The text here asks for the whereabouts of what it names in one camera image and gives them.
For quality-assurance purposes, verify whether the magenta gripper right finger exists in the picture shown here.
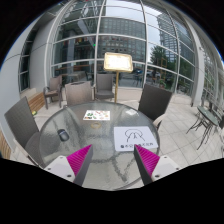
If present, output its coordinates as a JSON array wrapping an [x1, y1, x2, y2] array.
[[133, 144, 182, 186]]

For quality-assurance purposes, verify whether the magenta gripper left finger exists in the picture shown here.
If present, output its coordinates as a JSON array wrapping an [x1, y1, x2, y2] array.
[[44, 143, 94, 187]]

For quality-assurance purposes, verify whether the white sheet with drawing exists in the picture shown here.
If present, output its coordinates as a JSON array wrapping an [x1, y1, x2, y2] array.
[[114, 126, 158, 151]]

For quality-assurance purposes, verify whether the round glass table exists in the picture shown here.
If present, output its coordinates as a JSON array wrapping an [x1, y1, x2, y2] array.
[[39, 102, 160, 190]]

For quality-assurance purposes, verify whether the colourful menu card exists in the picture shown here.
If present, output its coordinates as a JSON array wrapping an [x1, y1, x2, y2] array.
[[83, 110, 110, 121]]

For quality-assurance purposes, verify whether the dark wicker chair right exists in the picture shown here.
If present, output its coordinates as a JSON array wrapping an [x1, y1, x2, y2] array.
[[138, 84, 172, 128]]

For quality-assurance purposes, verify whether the grey wicker chair far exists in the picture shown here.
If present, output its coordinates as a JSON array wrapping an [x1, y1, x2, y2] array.
[[65, 81, 92, 106]]

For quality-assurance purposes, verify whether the grey wicker chair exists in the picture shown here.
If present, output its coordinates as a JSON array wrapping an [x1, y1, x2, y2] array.
[[65, 81, 92, 106], [4, 97, 45, 168]]

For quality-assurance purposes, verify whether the wooden bench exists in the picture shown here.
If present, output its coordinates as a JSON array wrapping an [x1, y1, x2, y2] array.
[[28, 92, 45, 111]]

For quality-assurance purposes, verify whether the grey wicker chair left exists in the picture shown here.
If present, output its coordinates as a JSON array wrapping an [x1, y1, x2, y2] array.
[[4, 97, 45, 168]]

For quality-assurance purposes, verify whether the green bistro table right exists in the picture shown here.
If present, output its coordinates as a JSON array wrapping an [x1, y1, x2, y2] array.
[[187, 105, 222, 148]]

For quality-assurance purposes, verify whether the grey wicker chair background left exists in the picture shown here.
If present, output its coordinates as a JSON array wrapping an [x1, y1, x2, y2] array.
[[43, 75, 62, 107]]

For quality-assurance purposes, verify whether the grey wicker chair background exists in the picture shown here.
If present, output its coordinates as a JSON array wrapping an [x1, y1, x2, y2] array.
[[43, 75, 62, 107], [95, 74, 114, 99]]

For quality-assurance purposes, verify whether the grey wicker chair background centre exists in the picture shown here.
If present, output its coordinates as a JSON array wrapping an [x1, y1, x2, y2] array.
[[95, 74, 114, 99]]

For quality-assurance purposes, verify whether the gold menu display stand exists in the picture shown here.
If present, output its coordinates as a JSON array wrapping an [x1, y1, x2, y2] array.
[[102, 51, 134, 104]]

